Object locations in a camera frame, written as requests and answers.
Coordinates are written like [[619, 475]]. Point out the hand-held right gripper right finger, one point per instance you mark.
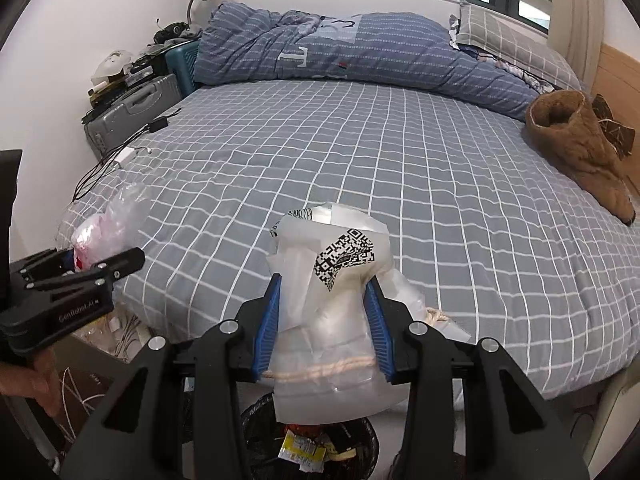
[[380, 332]]

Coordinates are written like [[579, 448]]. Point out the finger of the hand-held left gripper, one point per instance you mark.
[[120, 262], [47, 265]]

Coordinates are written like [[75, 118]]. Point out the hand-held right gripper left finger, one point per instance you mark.
[[265, 330]]

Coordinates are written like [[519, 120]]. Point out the red and white plastic wrapper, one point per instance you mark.
[[92, 240]]

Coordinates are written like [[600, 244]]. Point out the clear plastic bag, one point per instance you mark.
[[330, 315]]

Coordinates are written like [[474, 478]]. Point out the black trash bin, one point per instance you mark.
[[260, 440]]

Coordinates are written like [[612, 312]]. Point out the person's left hand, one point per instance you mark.
[[47, 385]]

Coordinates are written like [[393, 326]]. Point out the black panel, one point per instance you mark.
[[9, 200]]

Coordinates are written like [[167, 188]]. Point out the brown cardboard box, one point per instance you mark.
[[82, 400]]

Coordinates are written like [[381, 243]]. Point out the white charger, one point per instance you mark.
[[126, 157]]

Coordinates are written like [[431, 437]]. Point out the orange wrapper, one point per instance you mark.
[[302, 429]]

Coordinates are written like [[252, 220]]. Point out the black power adapter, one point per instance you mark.
[[159, 125]]

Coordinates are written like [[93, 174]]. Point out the bed with grey checked sheet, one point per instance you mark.
[[400, 185]]

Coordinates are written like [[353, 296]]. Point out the grey hard suitcase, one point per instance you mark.
[[130, 110]]

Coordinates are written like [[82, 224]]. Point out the dark clutter pile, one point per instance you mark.
[[142, 67]]

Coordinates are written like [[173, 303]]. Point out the white mask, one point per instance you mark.
[[112, 65]]

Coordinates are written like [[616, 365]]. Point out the black headphones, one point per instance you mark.
[[170, 32]]

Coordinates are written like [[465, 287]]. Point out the brown fuzzy garment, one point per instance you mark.
[[580, 150]]

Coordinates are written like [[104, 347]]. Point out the blue striped quilt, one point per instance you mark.
[[375, 50]]

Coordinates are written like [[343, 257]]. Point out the dark patterned pillow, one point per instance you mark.
[[505, 67]]

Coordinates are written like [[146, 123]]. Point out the grey checked pillow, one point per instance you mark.
[[515, 35]]

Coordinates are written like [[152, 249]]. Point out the wooden headboard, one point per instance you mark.
[[620, 75]]

